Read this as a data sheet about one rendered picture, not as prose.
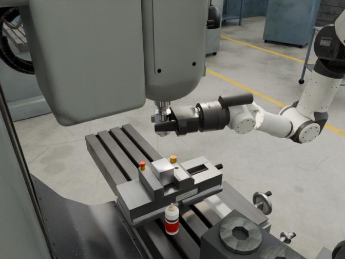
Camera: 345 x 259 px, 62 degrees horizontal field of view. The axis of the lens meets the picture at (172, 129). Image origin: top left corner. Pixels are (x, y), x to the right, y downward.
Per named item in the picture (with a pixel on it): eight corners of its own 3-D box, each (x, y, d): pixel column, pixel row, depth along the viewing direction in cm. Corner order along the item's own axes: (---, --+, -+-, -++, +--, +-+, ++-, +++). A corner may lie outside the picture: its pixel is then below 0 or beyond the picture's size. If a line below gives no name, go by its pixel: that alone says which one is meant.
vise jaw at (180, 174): (176, 164, 103) (176, 155, 101) (194, 184, 94) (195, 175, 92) (161, 169, 100) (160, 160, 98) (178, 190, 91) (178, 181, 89)
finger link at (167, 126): (154, 122, 79) (175, 119, 80) (154, 132, 80) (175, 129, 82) (155, 125, 77) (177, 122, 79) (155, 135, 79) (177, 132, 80)
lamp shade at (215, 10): (223, 25, 88) (225, 3, 85) (215, 30, 83) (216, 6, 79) (201, 23, 91) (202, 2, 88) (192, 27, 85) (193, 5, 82)
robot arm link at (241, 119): (205, 117, 91) (238, 113, 94) (216, 141, 84) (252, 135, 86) (210, 88, 84) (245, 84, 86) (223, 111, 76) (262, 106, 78)
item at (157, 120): (151, 131, 84) (151, 114, 81) (163, 126, 87) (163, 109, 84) (163, 137, 81) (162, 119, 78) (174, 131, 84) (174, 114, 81)
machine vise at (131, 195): (200, 167, 112) (202, 144, 107) (224, 190, 101) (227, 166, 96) (115, 198, 98) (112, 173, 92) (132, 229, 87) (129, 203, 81)
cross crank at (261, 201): (257, 201, 146) (261, 183, 140) (275, 216, 137) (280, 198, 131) (234, 213, 139) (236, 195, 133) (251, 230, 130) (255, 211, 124)
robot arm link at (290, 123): (247, 122, 97) (285, 133, 106) (264, 139, 89) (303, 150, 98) (265, 95, 92) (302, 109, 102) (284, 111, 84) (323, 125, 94)
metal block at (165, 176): (165, 171, 97) (165, 157, 94) (174, 182, 93) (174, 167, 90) (151, 176, 95) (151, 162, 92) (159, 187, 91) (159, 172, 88)
